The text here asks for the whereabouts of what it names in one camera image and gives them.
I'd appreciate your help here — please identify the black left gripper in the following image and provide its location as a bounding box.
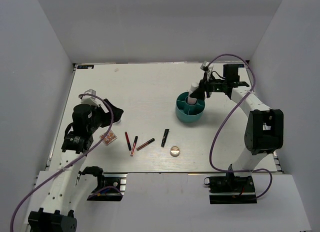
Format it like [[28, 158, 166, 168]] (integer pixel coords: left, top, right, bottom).
[[87, 98, 124, 133]]

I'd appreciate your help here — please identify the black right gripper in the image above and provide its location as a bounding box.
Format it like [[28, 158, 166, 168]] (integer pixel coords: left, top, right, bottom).
[[189, 72, 227, 101]]

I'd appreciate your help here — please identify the square eyeshadow palette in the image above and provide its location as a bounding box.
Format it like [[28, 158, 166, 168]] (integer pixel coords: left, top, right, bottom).
[[99, 130, 118, 146]]

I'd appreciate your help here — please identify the red lip gloss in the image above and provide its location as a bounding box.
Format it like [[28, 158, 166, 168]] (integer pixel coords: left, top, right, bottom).
[[130, 136, 138, 157], [124, 132, 132, 151]]

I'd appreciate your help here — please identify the brown lip gloss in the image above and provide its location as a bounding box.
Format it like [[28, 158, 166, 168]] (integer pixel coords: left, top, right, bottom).
[[136, 138, 155, 151]]

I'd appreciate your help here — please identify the black squeeze tube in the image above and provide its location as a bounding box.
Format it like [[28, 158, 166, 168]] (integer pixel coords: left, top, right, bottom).
[[161, 129, 170, 147]]

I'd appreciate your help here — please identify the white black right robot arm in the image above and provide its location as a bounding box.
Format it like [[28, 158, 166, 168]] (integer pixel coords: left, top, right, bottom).
[[190, 62, 284, 191]]

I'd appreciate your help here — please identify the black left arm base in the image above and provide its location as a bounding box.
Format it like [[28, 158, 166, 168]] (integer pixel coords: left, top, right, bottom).
[[71, 166, 127, 202]]

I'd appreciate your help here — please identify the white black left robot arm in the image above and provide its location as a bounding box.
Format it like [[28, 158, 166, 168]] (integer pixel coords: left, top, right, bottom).
[[28, 96, 124, 231]]

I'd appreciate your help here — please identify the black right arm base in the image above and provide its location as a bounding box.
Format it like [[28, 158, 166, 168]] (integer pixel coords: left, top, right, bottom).
[[203, 173, 257, 204]]

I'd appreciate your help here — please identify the teal round organizer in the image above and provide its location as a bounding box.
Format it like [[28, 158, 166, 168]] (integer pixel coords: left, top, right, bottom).
[[175, 92, 206, 123]]

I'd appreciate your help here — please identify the dark table logo sticker left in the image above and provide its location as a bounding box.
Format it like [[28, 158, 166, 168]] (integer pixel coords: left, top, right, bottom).
[[77, 65, 94, 69]]

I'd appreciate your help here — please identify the round beige eyeshadow compact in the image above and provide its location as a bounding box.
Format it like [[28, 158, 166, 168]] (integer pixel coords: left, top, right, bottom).
[[169, 146, 180, 157]]

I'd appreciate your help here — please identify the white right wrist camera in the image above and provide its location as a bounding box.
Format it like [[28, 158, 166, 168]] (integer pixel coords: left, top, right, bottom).
[[200, 61, 213, 75]]

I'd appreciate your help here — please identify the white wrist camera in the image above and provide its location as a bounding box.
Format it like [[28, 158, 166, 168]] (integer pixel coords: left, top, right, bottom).
[[80, 89, 99, 107], [200, 61, 213, 75]]

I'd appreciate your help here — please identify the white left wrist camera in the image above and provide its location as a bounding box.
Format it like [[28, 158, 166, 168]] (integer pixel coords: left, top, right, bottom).
[[80, 89, 99, 107]]

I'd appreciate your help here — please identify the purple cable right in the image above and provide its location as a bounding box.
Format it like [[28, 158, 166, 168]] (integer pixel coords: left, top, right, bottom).
[[204, 53, 273, 200]]

